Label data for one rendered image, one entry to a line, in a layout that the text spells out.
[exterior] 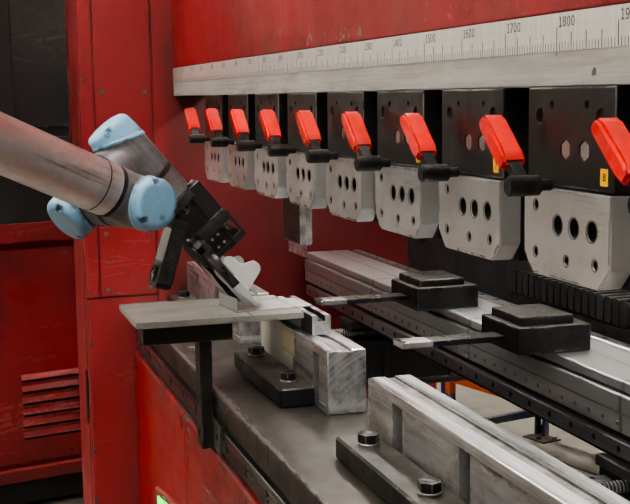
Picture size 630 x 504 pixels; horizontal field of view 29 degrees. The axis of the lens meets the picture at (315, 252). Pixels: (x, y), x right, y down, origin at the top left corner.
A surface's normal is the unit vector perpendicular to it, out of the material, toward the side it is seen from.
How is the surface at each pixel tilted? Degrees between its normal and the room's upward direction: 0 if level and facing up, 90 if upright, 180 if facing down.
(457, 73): 90
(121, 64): 90
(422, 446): 90
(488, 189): 90
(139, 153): 80
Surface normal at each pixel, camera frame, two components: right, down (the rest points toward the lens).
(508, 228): 0.29, 0.11
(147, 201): 0.69, 0.09
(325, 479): -0.01, -0.99
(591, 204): -0.96, 0.05
